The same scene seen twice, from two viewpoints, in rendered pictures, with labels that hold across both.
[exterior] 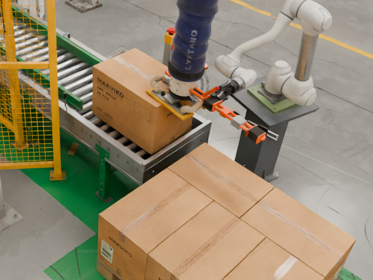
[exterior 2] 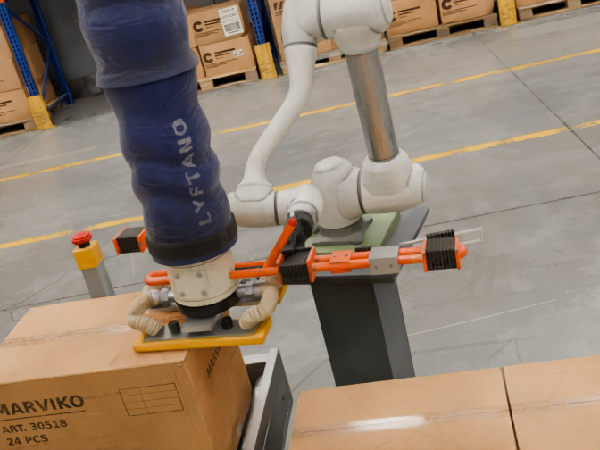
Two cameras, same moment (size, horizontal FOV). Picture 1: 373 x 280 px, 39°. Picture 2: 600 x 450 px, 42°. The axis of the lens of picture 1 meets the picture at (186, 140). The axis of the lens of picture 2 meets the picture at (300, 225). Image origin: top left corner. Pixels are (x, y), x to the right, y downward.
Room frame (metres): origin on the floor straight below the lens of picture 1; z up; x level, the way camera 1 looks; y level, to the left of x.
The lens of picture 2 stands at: (1.02, 0.53, 1.91)
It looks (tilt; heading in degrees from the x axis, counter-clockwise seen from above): 23 degrees down; 337
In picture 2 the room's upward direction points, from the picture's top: 14 degrees counter-clockwise
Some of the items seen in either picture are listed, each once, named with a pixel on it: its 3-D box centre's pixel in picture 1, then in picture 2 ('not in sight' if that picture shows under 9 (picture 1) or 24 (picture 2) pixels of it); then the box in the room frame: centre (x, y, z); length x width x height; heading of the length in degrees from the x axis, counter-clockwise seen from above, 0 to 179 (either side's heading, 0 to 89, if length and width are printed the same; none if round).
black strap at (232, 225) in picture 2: (186, 66); (192, 232); (2.80, 0.07, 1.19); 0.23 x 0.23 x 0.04
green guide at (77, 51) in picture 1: (64, 39); not in sight; (3.89, 1.15, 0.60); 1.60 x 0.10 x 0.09; 55
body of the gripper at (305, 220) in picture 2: (229, 89); (298, 230); (2.82, -0.22, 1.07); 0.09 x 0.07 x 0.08; 145
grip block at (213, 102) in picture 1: (212, 103); (297, 265); (2.64, -0.12, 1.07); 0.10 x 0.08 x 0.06; 141
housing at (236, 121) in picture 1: (238, 122); (385, 260); (2.50, -0.28, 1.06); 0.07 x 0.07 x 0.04; 51
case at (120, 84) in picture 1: (142, 99); (121, 390); (3.01, 0.34, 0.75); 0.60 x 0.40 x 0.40; 54
